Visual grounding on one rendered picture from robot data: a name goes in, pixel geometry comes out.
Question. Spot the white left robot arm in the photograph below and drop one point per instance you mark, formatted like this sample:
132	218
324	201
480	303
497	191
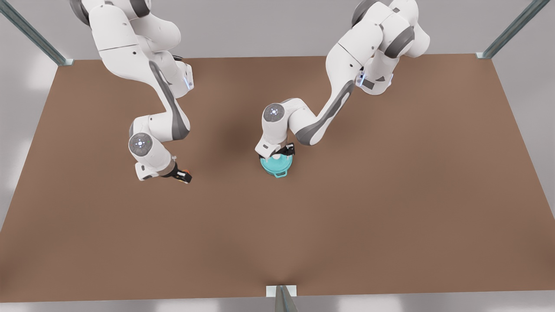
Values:
347	56

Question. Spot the teal pot lid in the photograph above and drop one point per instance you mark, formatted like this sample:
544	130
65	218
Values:
275	161

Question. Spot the teal cooking pot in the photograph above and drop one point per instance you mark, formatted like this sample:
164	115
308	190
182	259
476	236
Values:
277	170

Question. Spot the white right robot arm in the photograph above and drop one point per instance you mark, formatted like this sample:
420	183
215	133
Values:
130	47

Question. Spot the silver frame post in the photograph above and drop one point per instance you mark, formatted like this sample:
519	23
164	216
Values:
30	30
282	299
514	28

